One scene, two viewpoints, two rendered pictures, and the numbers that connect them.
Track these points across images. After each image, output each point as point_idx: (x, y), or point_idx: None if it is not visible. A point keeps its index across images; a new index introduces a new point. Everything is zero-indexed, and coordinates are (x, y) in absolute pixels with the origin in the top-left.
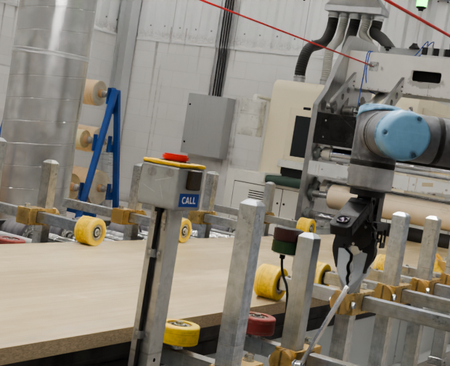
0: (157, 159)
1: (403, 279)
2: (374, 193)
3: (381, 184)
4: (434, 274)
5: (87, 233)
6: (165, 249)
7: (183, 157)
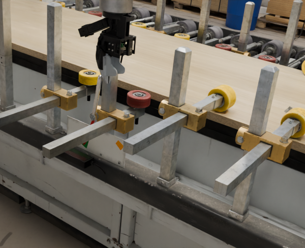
0: None
1: (282, 139)
2: (102, 12)
3: (99, 5)
4: None
5: (301, 65)
6: None
7: None
